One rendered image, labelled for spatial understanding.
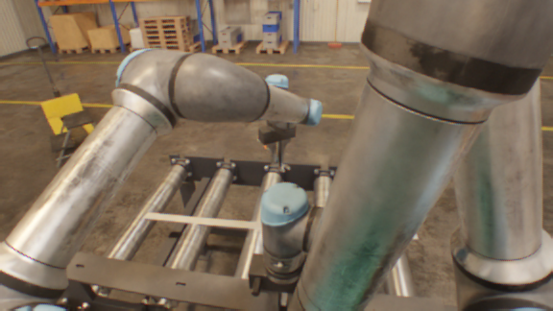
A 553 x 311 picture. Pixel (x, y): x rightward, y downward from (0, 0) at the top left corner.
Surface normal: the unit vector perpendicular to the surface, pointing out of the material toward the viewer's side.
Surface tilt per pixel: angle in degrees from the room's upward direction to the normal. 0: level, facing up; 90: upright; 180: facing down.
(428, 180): 95
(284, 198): 0
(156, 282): 0
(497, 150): 91
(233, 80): 58
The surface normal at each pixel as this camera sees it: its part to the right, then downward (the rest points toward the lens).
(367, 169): -0.77, 0.26
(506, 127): -0.26, 0.43
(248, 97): 0.69, 0.24
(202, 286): -0.01, -0.87
